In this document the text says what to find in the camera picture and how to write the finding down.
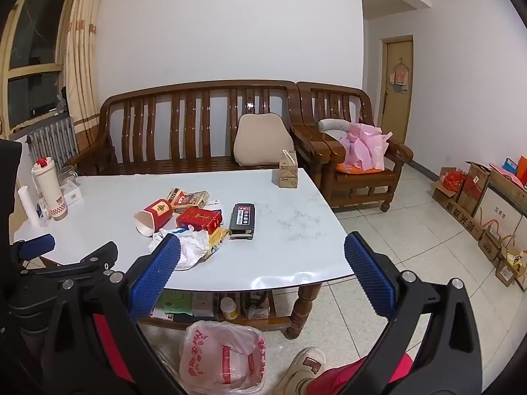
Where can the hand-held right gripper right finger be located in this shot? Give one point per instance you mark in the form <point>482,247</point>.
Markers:
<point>368,275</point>

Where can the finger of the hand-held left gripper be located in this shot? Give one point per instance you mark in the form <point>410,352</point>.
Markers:
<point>92,258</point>
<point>38,246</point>

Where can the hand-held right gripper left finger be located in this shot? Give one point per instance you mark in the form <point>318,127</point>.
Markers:
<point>156,273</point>

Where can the red paper cup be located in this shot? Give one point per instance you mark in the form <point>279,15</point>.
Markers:
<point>156,214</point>

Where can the red cigarette box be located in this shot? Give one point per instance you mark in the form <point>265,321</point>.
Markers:
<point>197,219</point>

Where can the yellow snack wrapper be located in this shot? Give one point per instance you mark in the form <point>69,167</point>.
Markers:
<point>218,238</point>

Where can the red printed white plastic bag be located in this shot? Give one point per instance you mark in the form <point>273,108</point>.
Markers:
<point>206,349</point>

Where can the green packet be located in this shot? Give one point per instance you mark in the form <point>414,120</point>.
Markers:
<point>177,302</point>

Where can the white tube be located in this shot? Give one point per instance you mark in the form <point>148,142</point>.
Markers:
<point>26,205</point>

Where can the white carton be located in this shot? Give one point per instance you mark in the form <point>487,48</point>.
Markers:
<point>202,304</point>

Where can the white thermos red lid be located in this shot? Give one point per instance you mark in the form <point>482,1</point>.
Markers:
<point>49,189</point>

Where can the small white box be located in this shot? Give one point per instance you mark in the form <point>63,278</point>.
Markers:
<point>72,192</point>

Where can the glass mug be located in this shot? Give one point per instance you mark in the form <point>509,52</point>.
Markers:
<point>68,175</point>

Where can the gold red cigarette carton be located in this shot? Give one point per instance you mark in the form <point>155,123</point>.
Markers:
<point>187,199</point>

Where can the black rectangular box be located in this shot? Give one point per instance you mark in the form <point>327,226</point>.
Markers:
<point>243,220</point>

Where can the grey radiator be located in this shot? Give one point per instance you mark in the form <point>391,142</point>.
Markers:
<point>53,140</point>

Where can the orange seat cushion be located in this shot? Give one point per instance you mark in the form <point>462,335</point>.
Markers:
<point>350,168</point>

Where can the person in red clothes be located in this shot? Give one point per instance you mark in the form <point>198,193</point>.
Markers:
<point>333,378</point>

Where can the white sneaker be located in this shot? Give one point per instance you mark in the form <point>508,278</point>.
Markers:
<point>304,366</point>

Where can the pink plastic bag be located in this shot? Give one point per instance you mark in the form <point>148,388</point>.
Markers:
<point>362,148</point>

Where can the kraft paper carton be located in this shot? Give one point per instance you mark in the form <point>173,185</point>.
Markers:
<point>286,173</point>

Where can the wooden armchair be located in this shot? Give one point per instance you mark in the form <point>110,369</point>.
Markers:
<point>313,148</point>

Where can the row of cardboard boxes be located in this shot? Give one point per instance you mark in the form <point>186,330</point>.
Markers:
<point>494,210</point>

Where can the grey white pillow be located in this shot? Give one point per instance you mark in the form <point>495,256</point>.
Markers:
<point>329,125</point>

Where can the beige cushion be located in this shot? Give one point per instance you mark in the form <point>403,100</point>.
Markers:
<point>259,140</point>

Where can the wooden door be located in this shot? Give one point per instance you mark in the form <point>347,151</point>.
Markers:
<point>395,107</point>

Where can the wooden slatted sofa bench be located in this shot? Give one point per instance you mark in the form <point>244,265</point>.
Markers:
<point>164,90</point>

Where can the window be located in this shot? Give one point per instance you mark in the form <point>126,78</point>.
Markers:
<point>37,49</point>

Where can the red door ornament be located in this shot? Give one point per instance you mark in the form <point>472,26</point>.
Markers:
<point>399,78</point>

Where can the beige curtain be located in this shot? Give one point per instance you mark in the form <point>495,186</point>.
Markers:
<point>82,49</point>

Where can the wooden table frame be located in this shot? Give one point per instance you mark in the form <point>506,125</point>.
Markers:
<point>302,308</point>

